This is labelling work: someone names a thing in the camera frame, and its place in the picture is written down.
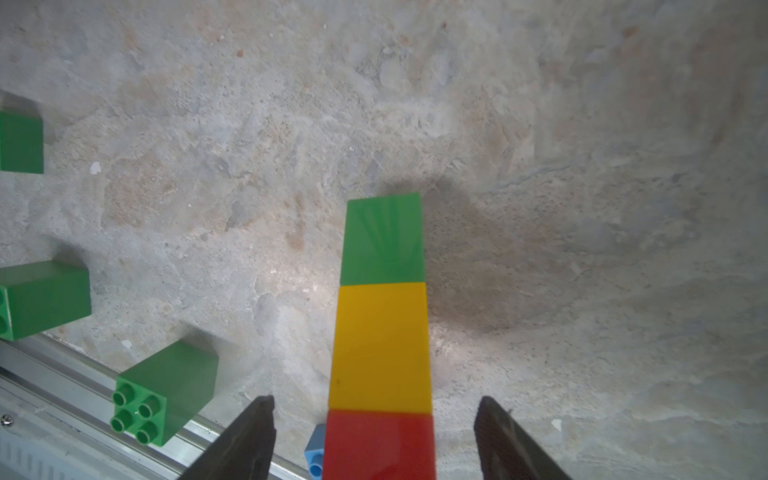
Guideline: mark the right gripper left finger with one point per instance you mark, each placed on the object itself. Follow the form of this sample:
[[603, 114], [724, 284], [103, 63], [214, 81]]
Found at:
[[244, 450]]

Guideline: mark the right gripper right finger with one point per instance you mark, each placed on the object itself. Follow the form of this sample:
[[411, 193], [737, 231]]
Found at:
[[506, 450]]

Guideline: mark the blue lego brick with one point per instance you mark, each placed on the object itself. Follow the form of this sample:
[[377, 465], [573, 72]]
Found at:
[[314, 452]]

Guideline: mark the green lego brick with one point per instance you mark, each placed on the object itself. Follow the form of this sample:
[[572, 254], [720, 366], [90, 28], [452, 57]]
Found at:
[[383, 241], [40, 296], [154, 399], [22, 143]]

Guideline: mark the red lego brick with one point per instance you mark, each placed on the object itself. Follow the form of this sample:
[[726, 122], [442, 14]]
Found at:
[[362, 445]]

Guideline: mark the yellow lego brick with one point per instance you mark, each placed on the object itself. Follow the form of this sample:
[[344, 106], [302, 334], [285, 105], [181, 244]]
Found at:
[[381, 352]]

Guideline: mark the aluminium mounting rail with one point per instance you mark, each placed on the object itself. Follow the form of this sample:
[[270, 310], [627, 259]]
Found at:
[[67, 392]]

